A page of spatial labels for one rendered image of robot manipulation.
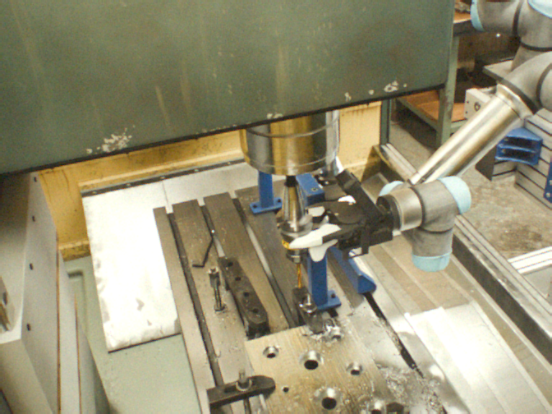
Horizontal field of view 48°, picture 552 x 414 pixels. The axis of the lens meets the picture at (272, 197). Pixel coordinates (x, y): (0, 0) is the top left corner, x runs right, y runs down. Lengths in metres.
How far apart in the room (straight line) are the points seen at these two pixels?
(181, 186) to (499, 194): 2.00
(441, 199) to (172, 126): 0.57
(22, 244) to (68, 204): 1.20
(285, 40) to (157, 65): 0.16
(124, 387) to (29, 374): 0.95
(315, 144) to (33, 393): 0.51
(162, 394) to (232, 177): 0.78
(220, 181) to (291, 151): 1.22
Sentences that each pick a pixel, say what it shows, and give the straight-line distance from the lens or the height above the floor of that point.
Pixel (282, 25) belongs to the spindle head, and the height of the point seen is 1.70.
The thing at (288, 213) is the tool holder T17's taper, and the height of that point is 1.34.
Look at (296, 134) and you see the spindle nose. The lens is 0.90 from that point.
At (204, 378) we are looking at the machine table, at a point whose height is 0.90.
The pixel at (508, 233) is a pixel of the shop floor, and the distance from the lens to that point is 3.30.
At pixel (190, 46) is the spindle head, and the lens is 0.76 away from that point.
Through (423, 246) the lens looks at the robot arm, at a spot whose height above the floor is 1.18.
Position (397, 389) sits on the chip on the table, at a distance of 1.34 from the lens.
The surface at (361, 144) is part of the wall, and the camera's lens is 2.31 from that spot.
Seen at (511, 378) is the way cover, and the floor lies 0.72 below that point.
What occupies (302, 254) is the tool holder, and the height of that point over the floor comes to 1.25.
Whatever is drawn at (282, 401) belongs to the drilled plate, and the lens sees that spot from 1.21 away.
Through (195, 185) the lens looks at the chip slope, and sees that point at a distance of 2.11.
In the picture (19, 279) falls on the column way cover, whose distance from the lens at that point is 0.91.
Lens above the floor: 1.95
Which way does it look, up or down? 34 degrees down
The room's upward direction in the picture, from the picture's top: 5 degrees counter-clockwise
